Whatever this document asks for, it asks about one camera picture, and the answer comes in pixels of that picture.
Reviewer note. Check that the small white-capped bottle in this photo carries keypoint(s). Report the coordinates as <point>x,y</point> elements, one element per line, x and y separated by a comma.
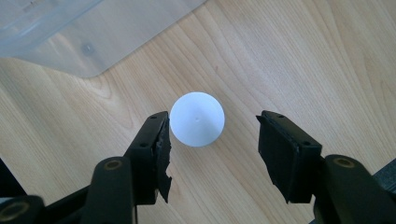
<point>197,119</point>

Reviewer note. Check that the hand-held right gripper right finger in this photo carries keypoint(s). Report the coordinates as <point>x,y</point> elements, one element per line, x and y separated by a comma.
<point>289,158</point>

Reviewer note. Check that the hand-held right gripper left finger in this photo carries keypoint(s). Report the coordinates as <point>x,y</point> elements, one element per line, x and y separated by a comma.
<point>146,161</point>

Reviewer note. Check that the clear plastic storage box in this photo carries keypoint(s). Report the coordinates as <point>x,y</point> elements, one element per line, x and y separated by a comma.
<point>62,34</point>

